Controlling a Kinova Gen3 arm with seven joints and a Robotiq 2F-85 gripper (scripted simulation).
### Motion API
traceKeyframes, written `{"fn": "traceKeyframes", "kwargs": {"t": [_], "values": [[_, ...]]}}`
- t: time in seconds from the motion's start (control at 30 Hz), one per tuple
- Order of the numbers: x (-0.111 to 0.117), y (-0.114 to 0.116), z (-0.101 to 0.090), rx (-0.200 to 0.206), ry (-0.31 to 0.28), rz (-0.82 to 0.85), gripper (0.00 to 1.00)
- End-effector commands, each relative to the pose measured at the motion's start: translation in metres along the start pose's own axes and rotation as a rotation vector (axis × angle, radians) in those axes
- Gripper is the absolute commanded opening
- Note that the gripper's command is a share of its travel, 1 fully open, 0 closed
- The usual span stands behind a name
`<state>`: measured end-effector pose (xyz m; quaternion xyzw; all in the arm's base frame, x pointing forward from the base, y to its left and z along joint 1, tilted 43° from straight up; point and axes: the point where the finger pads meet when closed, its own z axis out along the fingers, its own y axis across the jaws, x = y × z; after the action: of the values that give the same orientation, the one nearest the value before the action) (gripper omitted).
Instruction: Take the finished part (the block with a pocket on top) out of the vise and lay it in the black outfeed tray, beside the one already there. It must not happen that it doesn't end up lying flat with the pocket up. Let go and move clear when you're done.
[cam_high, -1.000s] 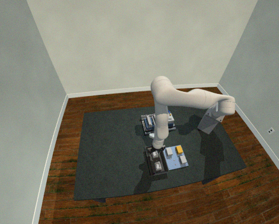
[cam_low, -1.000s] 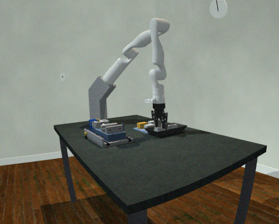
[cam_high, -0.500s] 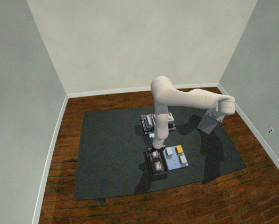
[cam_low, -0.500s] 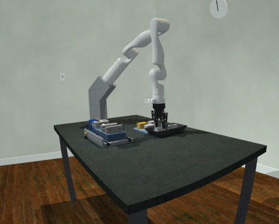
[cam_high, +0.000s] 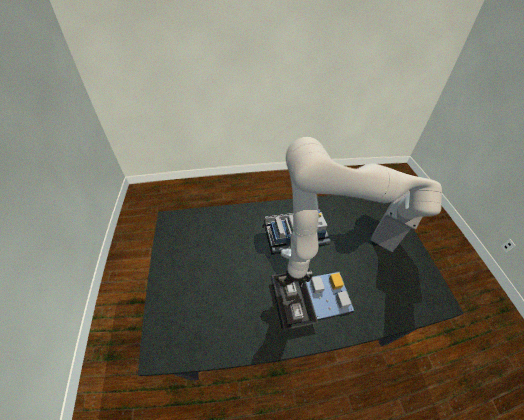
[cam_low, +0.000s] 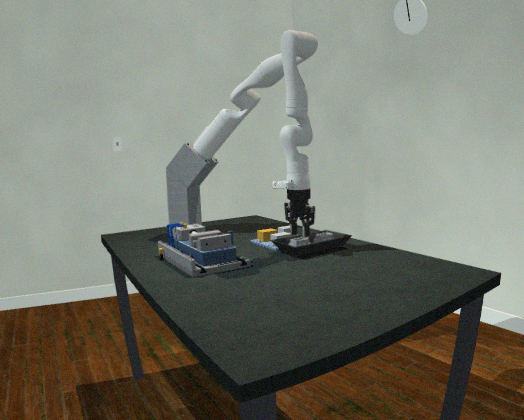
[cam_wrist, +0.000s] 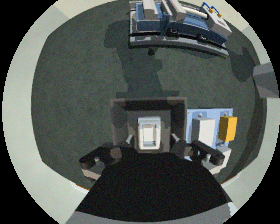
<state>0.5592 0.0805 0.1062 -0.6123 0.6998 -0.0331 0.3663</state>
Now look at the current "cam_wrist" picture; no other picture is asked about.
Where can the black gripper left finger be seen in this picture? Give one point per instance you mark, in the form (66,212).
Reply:
(94,162)

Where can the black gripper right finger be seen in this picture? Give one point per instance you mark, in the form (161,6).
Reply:
(211,158)

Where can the small yellow block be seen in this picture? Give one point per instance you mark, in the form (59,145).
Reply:
(227,128)

